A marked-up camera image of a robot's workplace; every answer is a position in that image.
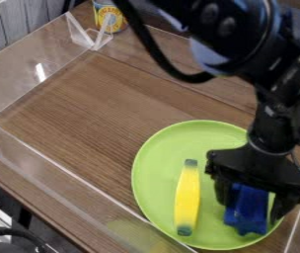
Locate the yellow printed can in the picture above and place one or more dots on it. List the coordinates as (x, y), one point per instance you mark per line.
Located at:
(109, 16)

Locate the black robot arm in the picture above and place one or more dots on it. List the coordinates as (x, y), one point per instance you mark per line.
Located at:
(244, 38)

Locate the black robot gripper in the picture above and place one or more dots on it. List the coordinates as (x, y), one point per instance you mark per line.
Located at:
(261, 167)

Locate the green round plate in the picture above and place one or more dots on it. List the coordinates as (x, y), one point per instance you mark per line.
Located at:
(157, 168)

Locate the yellow toy banana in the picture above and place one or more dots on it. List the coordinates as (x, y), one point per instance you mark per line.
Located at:
(187, 199)

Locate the blue cross-shaped block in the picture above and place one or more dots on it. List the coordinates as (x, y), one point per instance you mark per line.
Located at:
(246, 211)

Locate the clear acrylic enclosure wall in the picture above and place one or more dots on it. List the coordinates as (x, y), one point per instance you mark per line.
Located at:
(71, 134)

